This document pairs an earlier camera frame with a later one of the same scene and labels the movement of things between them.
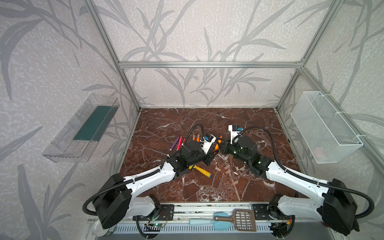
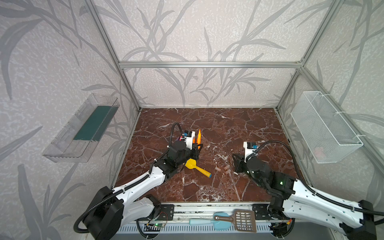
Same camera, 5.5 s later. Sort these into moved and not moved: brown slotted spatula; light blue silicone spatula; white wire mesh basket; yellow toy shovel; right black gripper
Moved: right black gripper
Not moved: white wire mesh basket; brown slotted spatula; light blue silicone spatula; yellow toy shovel
